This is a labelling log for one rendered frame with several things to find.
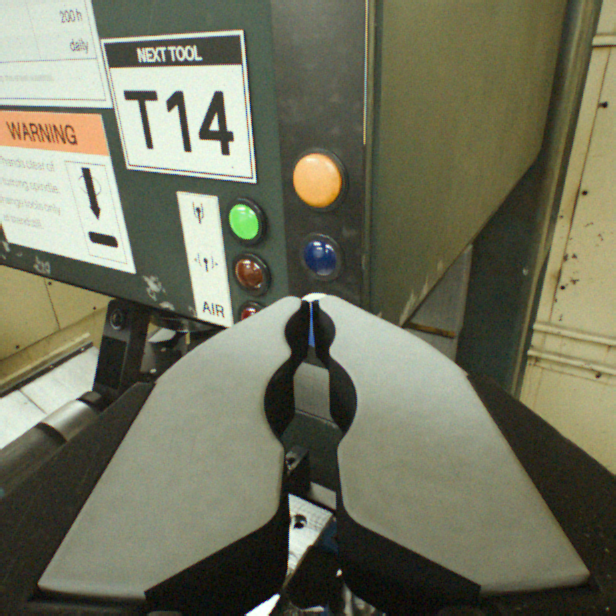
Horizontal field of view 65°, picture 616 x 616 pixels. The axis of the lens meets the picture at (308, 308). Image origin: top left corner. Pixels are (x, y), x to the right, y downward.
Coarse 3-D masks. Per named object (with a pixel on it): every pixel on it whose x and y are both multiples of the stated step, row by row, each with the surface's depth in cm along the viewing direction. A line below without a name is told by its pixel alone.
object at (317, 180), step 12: (312, 156) 23; (324, 156) 23; (300, 168) 23; (312, 168) 23; (324, 168) 23; (336, 168) 23; (300, 180) 24; (312, 180) 23; (324, 180) 23; (336, 180) 23; (300, 192) 24; (312, 192) 23; (324, 192) 23; (336, 192) 23; (312, 204) 24; (324, 204) 24
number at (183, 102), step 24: (168, 96) 26; (192, 96) 25; (216, 96) 25; (168, 120) 27; (192, 120) 26; (216, 120) 25; (168, 144) 28; (192, 144) 27; (216, 144) 26; (240, 144) 25
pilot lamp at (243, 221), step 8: (232, 208) 27; (240, 208) 27; (248, 208) 26; (232, 216) 27; (240, 216) 27; (248, 216) 26; (232, 224) 27; (240, 224) 27; (248, 224) 27; (256, 224) 26; (240, 232) 27; (248, 232) 27; (256, 232) 27
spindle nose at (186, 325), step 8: (152, 312) 57; (160, 312) 56; (152, 320) 58; (160, 320) 57; (168, 320) 57; (176, 320) 56; (184, 320) 56; (168, 328) 57; (176, 328) 57; (184, 328) 57; (192, 328) 57; (200, 328) 57; (208, 328) 57; (216, 328) 58
